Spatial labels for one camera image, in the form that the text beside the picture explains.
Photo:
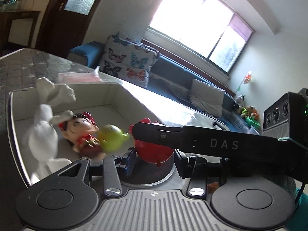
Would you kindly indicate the window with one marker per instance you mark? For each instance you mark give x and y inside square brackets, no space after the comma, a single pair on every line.
[208,28]

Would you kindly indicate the dark grey cardboard box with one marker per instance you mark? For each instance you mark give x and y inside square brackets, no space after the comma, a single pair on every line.
[107,102]

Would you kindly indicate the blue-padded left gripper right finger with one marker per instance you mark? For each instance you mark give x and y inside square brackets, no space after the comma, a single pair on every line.
[193,168]

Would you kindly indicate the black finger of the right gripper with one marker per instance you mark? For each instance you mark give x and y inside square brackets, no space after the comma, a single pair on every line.
[212,142]

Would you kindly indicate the red round toy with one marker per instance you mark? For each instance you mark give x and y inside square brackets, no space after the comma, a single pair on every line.
[152,153]

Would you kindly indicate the black-haired girl doll figurine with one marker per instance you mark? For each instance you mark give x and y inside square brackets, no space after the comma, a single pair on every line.
[80,132]

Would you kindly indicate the black round turntable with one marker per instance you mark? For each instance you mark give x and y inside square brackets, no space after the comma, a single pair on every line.
[146,174]

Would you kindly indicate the dark wooden door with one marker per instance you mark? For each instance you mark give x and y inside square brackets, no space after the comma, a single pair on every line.
[64,25]

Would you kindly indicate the stuffed toys pile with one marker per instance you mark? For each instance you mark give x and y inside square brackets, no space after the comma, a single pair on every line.
[248,113]

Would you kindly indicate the black camera box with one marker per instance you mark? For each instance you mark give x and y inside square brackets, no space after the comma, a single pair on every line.
[287,117]

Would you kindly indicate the white plush rabbit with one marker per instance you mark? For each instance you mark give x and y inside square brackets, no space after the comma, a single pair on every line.
[42,137]

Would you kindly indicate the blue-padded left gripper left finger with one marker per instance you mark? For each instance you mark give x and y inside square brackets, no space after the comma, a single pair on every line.
[115,167]

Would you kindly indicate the green round toy figure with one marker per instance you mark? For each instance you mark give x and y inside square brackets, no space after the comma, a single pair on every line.
[112,137]

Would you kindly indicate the blue sofa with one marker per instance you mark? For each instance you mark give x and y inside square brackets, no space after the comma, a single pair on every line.
[167,78]

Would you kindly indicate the butterfly print pillow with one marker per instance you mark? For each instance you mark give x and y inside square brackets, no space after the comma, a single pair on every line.
[128,60]

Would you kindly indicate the paper flower wall decoration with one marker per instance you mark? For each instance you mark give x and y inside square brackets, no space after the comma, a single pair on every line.
[247,79]

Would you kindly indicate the dark wooden sideboard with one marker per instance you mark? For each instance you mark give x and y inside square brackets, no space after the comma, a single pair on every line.
[23,21]

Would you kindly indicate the grey cushion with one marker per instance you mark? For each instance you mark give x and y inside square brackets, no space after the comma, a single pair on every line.
[207,98]

